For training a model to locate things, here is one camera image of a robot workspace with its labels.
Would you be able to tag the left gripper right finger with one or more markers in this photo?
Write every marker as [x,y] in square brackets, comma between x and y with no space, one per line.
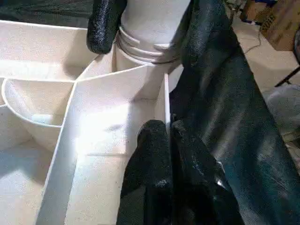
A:
[194,182]

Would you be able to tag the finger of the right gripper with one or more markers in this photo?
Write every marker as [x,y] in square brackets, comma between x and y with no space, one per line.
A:
[204,28]
[103,23]

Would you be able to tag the white plastic table top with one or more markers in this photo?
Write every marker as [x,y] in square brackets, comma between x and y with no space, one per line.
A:
[35,47]

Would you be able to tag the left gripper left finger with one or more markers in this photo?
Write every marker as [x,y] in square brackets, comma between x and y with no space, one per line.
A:
[150,175]

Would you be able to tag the white plastic table leg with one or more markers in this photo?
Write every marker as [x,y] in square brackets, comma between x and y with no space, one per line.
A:
[152,23]

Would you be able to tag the brown cardboard box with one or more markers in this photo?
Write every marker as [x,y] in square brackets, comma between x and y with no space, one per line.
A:
[279,21]

